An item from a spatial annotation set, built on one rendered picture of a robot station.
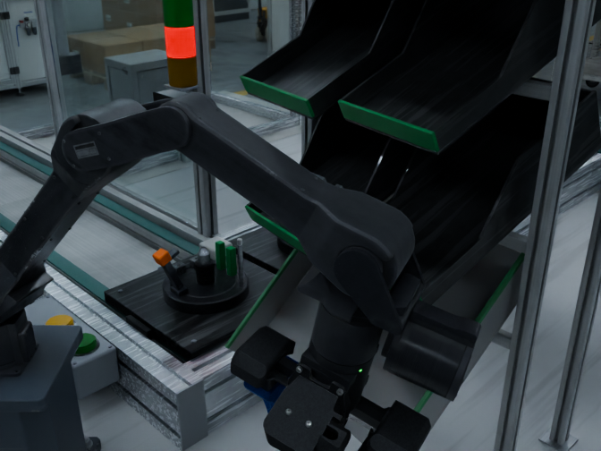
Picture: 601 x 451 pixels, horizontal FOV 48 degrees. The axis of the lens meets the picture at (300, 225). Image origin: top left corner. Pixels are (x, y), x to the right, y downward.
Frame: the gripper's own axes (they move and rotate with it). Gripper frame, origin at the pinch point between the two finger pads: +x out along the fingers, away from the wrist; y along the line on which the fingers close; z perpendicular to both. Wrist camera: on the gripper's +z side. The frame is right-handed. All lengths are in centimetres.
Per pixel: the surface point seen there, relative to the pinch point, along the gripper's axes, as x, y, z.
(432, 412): 1.8, 8.1, -11.1
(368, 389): 6.9, 0.2, -14.0
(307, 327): 7.7, -11.1, -18.7
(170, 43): -9, -57, -45
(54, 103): 26, -105, -61
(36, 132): 63, -148, -90
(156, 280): 24, -43, -27
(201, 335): 19.7, -27.0, -18.5
